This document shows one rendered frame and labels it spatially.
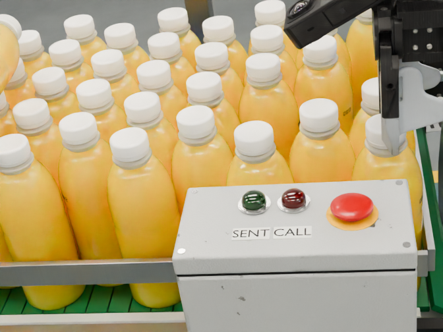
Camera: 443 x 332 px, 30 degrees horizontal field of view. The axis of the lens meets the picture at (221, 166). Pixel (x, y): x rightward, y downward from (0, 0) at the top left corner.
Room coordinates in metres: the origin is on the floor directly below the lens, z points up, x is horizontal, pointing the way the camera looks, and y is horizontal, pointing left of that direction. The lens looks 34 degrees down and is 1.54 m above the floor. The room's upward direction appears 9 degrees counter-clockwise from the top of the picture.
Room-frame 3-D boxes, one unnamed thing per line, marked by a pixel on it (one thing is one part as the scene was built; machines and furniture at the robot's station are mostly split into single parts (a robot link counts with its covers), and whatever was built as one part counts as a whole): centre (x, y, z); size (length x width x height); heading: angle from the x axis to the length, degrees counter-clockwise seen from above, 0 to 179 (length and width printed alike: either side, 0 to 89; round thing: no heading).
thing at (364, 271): (0.56, -0.05, 1.05); 0.20 x 0.10 x 0.10; 79
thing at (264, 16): (0.98, -0.09, 1.10); 0.04 x 0.04 x 0.02
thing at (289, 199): (0.58, -0.06, 1.11); 0.02 x 0.02 x 0.01
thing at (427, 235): (0.82, -0.23, 0.96); 0.40 x 0.01 x 0.03; 169
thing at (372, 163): (0.67, -0.16, 1.00); 0.07 x 0.07 x 0.19
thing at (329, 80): (0.86, -0.13, 1.00); 0.07 x 0.07 x 0.19
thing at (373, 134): (0.67, -0.16, 1.10); 0.04 x 0.04 x 0.02
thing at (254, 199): (0.58, -0.02, 1.11); 0.02 x 0.02 x 0.01
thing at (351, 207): (0.55, -0.10, 1.11); 0.04 x 0.04 x 0.01
